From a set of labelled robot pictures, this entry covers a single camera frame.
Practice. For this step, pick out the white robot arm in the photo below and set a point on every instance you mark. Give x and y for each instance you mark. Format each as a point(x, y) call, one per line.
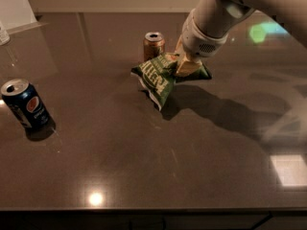
point(206, 28)

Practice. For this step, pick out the green jalapeno chip bag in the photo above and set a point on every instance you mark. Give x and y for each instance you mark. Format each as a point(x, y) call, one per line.
point(157, 76)

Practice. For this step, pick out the orange soda can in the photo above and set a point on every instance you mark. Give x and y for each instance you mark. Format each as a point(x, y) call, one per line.
point(153, 45)

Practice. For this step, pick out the white board at corner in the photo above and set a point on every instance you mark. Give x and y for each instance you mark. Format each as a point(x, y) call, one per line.
point(17, 16)

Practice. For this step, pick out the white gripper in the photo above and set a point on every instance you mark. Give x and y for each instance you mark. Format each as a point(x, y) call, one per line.
point(199, 40)

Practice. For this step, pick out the blue Pepsi can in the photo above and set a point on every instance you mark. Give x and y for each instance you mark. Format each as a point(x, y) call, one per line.
point(25, 104)

